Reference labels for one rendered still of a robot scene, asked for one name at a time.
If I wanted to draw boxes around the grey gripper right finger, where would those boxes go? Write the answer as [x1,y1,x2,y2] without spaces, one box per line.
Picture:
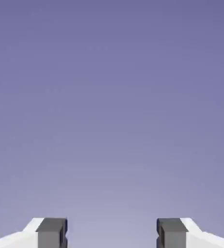
[156,217,224,248]

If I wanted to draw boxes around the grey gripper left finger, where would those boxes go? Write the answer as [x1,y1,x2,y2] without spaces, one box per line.
[0,217,68,248]

